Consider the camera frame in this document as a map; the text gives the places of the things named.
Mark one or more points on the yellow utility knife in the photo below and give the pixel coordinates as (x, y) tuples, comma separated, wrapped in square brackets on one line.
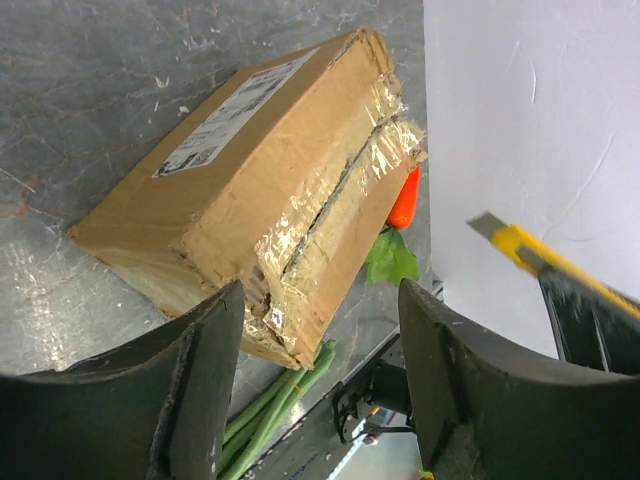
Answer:
[(533, 256)]

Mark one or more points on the brown cardboard express box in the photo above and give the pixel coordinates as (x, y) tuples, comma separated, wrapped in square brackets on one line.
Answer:
[(282, 180)]

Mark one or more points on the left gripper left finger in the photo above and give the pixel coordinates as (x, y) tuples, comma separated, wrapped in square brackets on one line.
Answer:
[(153, 408)]

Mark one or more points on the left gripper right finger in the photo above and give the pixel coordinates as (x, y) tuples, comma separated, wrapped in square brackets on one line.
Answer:
[(533, 417)]

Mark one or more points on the green lettuce leaf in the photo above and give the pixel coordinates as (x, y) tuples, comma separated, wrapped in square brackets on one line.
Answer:
[(390, 260)]

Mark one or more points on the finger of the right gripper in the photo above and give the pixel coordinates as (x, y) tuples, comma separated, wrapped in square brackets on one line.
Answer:
[(588, 329)]

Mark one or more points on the green long beans bunch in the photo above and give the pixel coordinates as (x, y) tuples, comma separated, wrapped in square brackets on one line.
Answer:
[(247, 434)]

